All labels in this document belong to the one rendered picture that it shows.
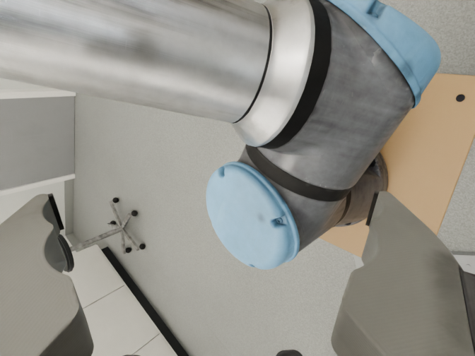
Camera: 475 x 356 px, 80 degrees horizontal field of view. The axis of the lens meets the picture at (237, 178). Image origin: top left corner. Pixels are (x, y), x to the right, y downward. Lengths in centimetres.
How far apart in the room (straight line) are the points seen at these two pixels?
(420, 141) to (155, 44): 34
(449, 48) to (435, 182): 84
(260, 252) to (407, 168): 24
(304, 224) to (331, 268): 130
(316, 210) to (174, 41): 18
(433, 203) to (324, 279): 123
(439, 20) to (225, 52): 110
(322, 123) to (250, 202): 10
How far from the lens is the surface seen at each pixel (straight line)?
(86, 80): 19
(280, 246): 26
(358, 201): 40
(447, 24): 124
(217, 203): 30
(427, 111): 43
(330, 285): 163
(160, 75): 18
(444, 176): 43
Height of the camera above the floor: 122
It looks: 46 degrees down
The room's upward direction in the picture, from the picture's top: 111 degrees counter-clockwise
